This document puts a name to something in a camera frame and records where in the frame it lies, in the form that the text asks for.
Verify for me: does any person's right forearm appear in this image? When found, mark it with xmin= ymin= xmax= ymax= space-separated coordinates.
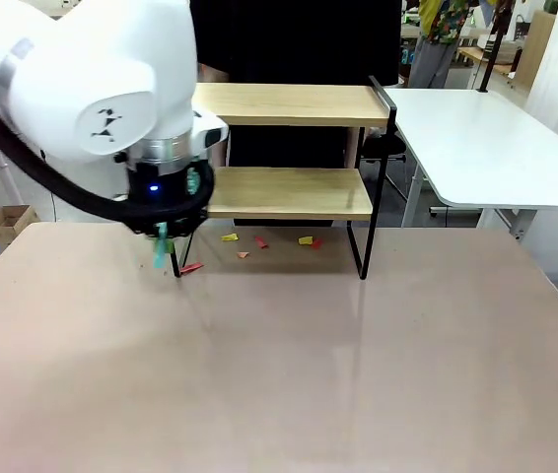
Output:
xmin=197 ymin=62 xmax=232 ymax=169

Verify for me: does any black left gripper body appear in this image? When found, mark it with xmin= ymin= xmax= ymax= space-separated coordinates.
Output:
xmin=127 ymin=159 xmax=202 ymax=206

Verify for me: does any person in black clothes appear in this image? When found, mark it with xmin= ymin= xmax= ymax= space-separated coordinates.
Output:
xmin=189 ymin=0 xmax=404 ymax=171

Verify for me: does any large white table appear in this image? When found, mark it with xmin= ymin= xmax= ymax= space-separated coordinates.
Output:
xmin=381 ymin=87 xmax=558 ymax=242

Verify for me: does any black clamp pole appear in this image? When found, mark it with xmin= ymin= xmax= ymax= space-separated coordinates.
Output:
xmin=477 ymin=0 xmax=508 ymax=95

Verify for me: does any open cardboard box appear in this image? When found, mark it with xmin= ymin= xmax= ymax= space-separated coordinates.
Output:
xmin=0 ymin=204 xmax=39 ymax=247

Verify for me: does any dark grey plastic stool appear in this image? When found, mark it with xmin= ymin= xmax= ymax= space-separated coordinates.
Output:
xmin=359 ymin=133 xmax=407 ymax=164

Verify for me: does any person's left forearm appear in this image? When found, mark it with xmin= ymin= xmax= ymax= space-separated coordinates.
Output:
xmin=344 ymin=125 xmax=360 ymax=169

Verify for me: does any person in floral shirt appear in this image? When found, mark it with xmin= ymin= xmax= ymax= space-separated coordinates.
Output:
xmin=408 ymin=0 xmax=480 ymax=90

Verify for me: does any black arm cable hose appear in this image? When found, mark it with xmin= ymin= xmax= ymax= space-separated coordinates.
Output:
xmin=0 ymin=86 xmax=217 ymax=237

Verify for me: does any light wooden bench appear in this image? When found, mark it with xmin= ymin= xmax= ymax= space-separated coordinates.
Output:
xmin=455 ymin=44 xmax=515 ymax=78

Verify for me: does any black frame wooden shelf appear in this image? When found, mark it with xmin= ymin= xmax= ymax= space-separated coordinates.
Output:
xmin=173 ymin=75 xmax=399 ymax=281

